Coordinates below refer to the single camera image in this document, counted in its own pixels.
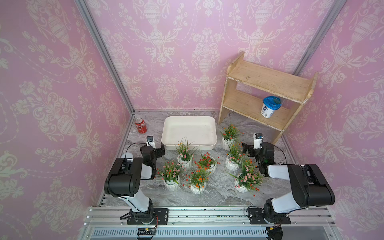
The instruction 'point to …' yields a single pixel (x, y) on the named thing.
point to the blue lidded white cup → (270, 104)
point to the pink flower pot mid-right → (234, 156)
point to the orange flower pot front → (198, 179)
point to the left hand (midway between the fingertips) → (155, 144)
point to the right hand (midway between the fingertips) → (251, 142)
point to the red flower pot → (207, 162)
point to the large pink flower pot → (249, 179)
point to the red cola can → (142, 127)
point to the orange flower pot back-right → (229, 134)
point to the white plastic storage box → (201, 131)
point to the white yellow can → (128, 155)
